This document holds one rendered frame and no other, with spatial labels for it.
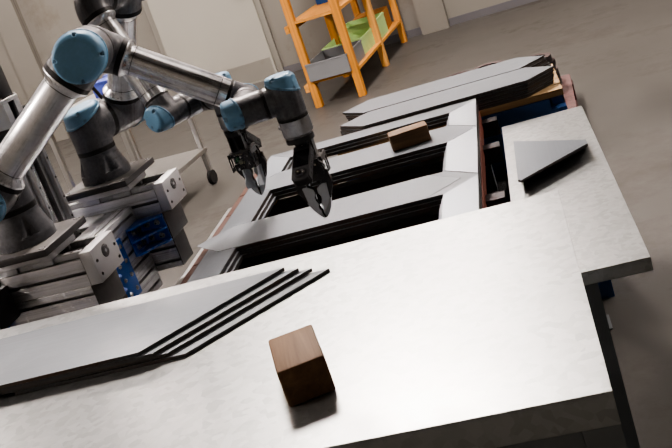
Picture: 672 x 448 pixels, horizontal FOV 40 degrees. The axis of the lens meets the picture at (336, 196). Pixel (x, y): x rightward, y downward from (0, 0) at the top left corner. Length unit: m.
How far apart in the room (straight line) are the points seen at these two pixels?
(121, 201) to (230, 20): 7.85
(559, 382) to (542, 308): 0.17
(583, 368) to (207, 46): 9.85
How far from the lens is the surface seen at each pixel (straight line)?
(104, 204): 2.86
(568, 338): 1.08
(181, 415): 1.21
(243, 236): 2.47
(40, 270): 2.42
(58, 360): 1.50
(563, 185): 2.40
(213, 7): 10.61
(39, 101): 2.20
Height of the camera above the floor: 1.58
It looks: 17 degrees down
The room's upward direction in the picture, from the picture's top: 19 degrees counter-clockwise
